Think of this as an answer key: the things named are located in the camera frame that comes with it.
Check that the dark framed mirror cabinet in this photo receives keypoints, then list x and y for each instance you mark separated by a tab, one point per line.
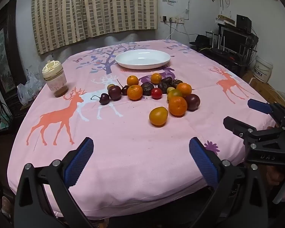
4	52

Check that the orange mandarin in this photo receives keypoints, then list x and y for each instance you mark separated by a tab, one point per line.
184	89
177	105
156	78
135	92
132	80

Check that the computer monitor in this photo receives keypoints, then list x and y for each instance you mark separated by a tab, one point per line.
232	39

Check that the red cherry tomato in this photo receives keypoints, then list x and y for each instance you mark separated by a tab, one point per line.
156	93

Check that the black hat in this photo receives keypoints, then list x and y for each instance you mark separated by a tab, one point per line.
199	41

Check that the white plastic bucket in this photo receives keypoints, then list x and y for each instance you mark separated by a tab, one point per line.
263	68

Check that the black speaker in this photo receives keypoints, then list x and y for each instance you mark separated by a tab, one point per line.
243	21

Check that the pink deer print tablecloth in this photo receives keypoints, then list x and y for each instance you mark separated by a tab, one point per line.
133	147

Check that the clear plastic bag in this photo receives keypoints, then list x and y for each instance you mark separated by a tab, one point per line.
28	90

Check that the white oval plate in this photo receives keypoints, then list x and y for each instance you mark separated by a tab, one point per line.
142	59

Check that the green-yellow mandarin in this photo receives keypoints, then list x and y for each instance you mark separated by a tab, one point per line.
174	93

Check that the smooth oval orange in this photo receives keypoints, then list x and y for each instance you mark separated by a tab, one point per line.
158	116

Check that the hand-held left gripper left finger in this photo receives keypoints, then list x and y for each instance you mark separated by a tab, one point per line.
78	162

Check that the dark red plum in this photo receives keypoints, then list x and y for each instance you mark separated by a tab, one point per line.
192	102
114	92

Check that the dark red cherry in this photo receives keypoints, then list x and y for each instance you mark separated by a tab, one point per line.
104	99

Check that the black metal rack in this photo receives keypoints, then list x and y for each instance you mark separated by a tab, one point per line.
228	57

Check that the plastic jar with beige lid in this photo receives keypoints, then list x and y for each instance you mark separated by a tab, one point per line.
54	80

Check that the tan longan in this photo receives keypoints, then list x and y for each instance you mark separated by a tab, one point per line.
111	86

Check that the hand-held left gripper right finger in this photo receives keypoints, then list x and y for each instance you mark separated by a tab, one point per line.
204	162

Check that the white wall socket strip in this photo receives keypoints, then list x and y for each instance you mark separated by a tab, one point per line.
172	19

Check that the person's right hand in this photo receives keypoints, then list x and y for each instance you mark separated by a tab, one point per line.
275	175

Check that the small yellow-green fruit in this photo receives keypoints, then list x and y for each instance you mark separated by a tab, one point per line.
171	89

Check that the beige checked curtain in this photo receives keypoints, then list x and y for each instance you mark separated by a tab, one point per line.
85	9

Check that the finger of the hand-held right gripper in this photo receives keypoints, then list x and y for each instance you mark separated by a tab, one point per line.
235	124
258	106

